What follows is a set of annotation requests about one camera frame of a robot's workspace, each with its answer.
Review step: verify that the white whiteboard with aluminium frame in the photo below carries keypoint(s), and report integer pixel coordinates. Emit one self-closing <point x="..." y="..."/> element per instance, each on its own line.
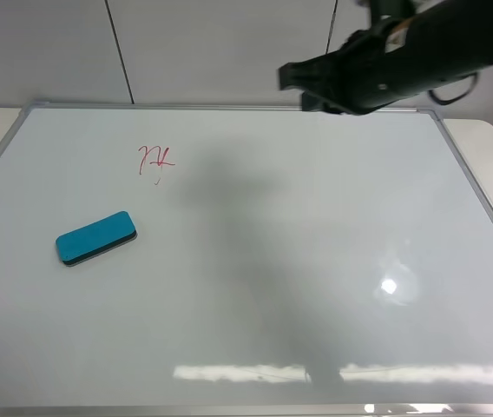
<point x="290" y="263"/>

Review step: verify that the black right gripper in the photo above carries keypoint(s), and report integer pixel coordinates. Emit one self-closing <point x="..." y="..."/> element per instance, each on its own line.
<point x="447" y="42"/>

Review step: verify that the teal whiteboard eraser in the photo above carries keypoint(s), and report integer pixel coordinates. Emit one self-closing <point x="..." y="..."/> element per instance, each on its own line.
<point x="96" y="238"/>

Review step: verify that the red marker scribble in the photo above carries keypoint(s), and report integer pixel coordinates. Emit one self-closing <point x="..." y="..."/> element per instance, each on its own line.
<point x="153" y="161"/>

